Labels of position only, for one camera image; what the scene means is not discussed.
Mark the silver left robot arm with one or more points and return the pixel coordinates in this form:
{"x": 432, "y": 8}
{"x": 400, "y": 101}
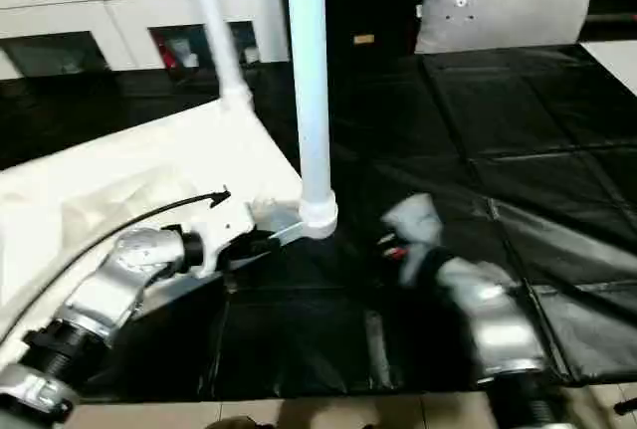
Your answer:
{"x": 100, "y": 300}

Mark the black stand leg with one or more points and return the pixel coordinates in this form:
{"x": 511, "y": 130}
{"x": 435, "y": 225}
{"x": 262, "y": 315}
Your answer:
{"x": 627, "y": 407}

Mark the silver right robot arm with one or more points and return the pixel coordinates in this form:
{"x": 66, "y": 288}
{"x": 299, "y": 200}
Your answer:
{"x": 498, "y": 320}

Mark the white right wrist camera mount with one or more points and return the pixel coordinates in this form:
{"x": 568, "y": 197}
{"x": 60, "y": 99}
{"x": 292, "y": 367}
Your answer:
{"x": 413, "y": 225}

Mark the black furniture with yellow label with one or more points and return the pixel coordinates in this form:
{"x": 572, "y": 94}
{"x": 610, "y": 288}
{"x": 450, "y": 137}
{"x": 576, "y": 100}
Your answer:
{"x": 373, "y": 1}

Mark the white flat panel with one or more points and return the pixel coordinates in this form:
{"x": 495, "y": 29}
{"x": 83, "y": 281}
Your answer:
{"x": 615, "y": 61}

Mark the grey cushion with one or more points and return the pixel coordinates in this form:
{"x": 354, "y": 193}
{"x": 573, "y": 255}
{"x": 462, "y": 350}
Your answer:
{"x": 508, "y": 6}

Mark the white plastic table leg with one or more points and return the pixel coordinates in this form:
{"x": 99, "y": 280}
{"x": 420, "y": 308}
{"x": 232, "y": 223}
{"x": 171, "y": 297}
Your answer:
{"x": 314, "y": 81}
{"x": 221, "y": 31}

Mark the black work mat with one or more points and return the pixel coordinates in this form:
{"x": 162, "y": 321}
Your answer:
{"x": 537, "y": 150}

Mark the white plastic table top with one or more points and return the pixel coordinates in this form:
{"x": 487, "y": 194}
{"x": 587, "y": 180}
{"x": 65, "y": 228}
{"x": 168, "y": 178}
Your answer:
{"x": 119, "y": 180}

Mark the white glass-door cabinet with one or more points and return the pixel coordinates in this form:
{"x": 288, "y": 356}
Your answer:
{"x": 80, "y": 11}

